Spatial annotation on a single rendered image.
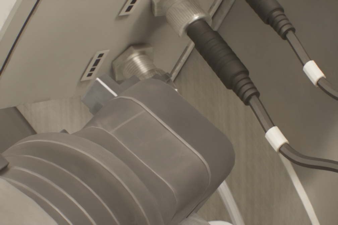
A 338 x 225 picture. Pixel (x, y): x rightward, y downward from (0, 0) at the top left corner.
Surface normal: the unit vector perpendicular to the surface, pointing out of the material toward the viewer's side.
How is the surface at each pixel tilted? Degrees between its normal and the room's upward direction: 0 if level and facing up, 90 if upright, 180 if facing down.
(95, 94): 98
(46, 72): 133
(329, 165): 73
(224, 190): 64
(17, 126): 35
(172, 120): 43
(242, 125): 90
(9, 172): 13
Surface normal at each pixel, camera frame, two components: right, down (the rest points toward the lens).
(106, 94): -0.37, 0.26
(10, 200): 0.37, -0.84
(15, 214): 0.55, -0.71
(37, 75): 0.53, 0.71
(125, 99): -0.07, -0.82
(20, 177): 0.17, -0.92
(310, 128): -0.74, 0.11
